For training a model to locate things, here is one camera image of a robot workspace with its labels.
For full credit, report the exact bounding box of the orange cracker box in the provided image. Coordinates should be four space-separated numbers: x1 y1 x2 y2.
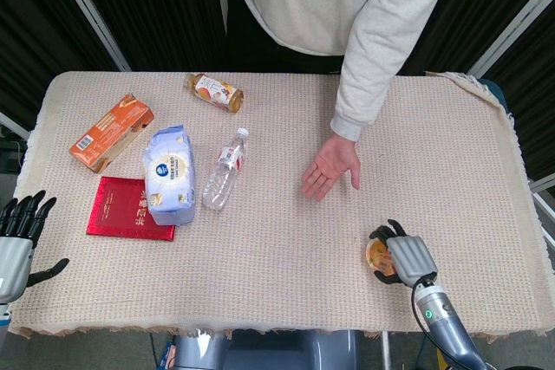
69 93 156 174

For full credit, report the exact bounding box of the round clear-lidded snack cup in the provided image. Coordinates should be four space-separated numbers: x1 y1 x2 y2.
365 237 396 278

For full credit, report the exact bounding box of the person's bare hand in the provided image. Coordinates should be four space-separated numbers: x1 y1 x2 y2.
301 133 362 202

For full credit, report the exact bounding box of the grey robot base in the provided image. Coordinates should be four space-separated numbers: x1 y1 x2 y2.
158 327 361 370

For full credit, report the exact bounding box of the beige woven tablecloth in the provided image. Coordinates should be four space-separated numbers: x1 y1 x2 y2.
3 69 550 340

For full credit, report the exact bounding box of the person's torso in sweatshirt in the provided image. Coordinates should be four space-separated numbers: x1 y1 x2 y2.
215 0 469 57

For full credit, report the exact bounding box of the red booklet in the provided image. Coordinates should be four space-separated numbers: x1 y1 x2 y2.
86 176 178 243

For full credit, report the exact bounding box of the blue white tissue pack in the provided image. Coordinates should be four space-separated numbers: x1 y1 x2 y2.
142 124 197 227

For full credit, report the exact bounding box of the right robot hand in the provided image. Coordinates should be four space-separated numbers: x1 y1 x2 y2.
369 218 439 288

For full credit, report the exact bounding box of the clear water bottle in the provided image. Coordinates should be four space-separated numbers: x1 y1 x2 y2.
201 127 251 211

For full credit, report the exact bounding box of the amber juice bottle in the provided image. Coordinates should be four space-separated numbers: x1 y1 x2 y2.
186 73 245 114

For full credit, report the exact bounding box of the person's cream sweatshirt sleeve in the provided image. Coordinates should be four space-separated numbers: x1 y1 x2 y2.
330 0 469 142

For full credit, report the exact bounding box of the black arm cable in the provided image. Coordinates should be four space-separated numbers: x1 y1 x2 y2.
410 272 467 370

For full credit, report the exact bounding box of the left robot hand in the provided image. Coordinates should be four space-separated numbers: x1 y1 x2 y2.
0 190 70 305

